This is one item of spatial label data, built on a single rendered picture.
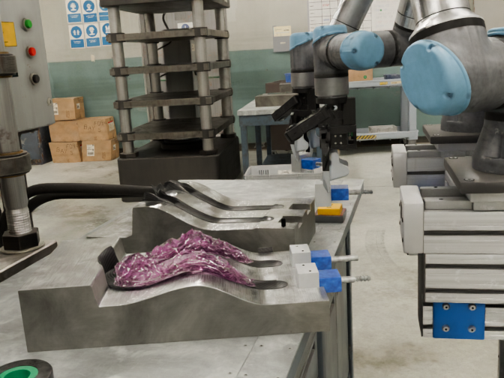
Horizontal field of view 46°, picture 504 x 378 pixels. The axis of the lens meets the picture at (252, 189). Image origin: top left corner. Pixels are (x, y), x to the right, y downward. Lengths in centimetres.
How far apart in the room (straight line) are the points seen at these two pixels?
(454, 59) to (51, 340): 77
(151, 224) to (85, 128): 667
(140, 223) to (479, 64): 80
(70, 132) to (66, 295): 712
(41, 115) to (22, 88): 12
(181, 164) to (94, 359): 436
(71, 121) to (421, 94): 726
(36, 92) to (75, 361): 111
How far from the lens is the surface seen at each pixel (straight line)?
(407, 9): 127
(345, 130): 132
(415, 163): 153
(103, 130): 791
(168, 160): 531
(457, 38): 96
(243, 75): 776
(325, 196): 136
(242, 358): 95
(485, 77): 96
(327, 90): 131
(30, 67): 193
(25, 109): 190
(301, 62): 170
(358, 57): 120
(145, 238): 138
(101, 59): 825
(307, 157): 177
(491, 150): 106
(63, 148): 815
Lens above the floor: 126
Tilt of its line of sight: 13 degrees down
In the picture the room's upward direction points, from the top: 4 degrees counter-clockwise
